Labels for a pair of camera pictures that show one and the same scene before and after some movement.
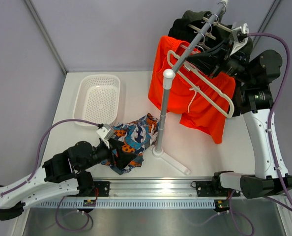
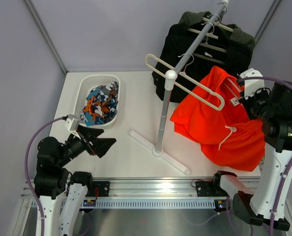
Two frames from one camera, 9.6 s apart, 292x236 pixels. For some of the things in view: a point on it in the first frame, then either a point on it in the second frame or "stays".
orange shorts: [203, 102] to [217, 116]
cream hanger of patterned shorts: [208, 82] to [200, 86]
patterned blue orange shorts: [136, 135] to [102, 105]
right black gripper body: [233, 66] to [255, 105]
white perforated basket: [96, 98] stays
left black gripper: [123, 158] to [100, 145]
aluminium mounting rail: [140, 189] stays
